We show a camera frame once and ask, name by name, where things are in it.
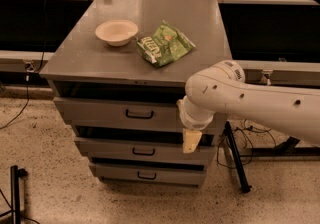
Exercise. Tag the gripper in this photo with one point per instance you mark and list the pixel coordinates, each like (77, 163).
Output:
(190, 122)

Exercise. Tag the grey top drawer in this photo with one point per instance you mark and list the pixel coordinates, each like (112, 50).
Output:
(144, 116)

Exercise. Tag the grey drawer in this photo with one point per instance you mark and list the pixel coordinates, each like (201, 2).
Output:
(143, 151)
(151, 175)
(144, 116)

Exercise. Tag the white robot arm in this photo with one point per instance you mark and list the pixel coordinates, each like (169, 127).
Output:
(222, 88)

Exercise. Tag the grey bottom drawer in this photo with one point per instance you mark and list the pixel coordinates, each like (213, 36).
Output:
(151, 175)

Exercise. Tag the grey metal drawer cabinet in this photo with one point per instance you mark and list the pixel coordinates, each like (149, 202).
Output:
(85, 67)

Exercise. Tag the grey middle drawer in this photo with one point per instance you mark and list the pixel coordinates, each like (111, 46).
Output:
(143, 151)

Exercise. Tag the green snack bag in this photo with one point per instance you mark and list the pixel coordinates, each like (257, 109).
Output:
(168, 44)

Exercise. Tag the black metal stand leg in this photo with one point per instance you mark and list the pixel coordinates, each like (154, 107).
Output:
(245, 187)

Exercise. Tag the black stand lower left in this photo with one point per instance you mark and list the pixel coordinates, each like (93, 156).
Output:
(14, 207)

